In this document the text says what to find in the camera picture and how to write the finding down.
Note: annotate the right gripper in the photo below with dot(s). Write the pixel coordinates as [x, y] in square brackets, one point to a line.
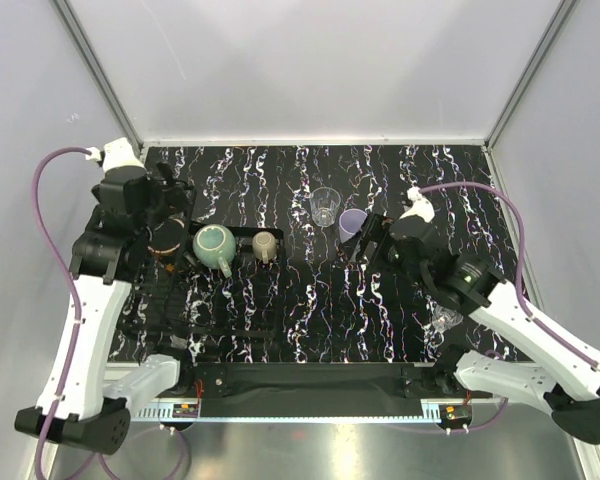
[374, 229]

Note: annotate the lilac plastic cup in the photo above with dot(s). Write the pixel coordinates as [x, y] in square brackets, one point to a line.
[350, 222]

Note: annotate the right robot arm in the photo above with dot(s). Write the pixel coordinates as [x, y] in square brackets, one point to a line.
[562, 377]

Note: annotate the black mug red inside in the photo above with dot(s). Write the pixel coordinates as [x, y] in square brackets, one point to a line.
[167, 239]

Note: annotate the grey cable duct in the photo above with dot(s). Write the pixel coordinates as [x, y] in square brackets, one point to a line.
[179, 412]

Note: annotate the small beige mug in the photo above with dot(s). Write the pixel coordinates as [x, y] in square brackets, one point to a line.
[264, 246]

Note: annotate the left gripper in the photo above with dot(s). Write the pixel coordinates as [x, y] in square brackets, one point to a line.
[174, 201]

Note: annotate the tall clear glass tumbler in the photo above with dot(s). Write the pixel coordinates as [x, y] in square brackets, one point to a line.
[324, 205]

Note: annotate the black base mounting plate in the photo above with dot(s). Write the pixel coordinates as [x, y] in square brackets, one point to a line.
[362, 387]

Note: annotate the black wire dish rack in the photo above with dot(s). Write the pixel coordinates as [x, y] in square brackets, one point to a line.
[182, 298]

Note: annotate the green glazed ceramic mug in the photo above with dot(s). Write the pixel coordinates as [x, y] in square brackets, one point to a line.
[215, 247]

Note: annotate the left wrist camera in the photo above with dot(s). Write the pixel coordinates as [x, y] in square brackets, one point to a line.
[115, 154]

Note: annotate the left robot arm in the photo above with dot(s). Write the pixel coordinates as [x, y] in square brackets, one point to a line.
[76, 408]

